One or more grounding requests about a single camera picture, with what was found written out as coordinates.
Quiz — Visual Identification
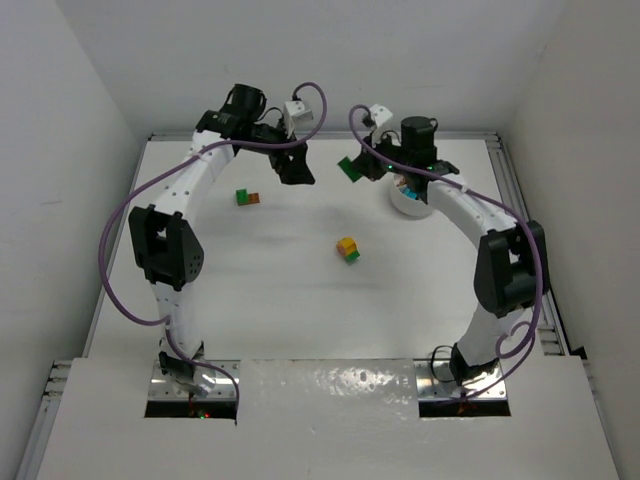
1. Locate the green lego plate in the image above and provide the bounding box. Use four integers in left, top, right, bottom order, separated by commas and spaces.
337, 156, 362, 183

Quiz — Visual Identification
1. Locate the yellow lego brick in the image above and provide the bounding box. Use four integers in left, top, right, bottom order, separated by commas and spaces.
336, 237, 357, 257

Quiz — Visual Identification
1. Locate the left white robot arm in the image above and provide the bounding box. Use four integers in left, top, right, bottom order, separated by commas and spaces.
128, 84, 315, 397

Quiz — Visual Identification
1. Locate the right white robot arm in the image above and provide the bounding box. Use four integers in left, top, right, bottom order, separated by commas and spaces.
351, 105, 549, 385

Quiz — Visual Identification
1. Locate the white round divided container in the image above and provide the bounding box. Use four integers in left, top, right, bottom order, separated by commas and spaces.
389, 174, 433, 218

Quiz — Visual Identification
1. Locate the small green lego piece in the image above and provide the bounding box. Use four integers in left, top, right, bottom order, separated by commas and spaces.
344, 251, 360, 264

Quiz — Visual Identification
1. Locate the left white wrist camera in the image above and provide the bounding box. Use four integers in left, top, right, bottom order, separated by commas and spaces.
282, 100, 313, 137

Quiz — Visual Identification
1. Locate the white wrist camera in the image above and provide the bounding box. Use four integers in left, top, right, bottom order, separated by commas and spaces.
282, 100, 313, 137
362, 104, 393, 135

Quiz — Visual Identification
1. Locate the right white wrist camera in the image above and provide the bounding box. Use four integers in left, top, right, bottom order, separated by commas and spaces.
362, 104, 393, 135

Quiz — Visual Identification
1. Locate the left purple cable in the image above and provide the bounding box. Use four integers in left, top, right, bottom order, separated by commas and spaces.
98, 82, 329, 416

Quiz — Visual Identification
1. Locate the purple cable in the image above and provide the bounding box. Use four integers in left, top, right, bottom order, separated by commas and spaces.
348, 104, 546, 404
98, 82, 329, 416

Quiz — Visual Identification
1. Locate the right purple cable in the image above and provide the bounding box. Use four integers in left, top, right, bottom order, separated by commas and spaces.
348, 104, 546, 404

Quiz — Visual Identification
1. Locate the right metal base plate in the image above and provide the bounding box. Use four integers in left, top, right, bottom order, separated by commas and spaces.
414, 358, 510, 401

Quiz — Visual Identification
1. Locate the metal base plate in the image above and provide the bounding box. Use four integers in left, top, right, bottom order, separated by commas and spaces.
414, 358, 510, 401
148, 360, 237, 401

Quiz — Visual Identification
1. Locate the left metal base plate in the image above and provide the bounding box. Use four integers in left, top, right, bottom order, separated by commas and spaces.
148, 360, 237, 401

